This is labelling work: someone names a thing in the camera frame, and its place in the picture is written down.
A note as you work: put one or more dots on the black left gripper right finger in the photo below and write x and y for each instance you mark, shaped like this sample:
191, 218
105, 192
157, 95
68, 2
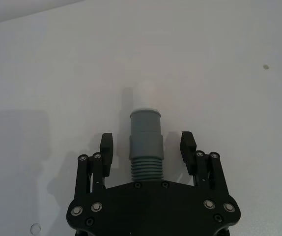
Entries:
188, 147

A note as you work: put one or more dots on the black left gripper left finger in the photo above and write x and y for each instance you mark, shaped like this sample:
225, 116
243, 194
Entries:
106, 147

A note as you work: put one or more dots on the grey threaded bottle stopper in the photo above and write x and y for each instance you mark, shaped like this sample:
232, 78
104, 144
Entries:
146, 137

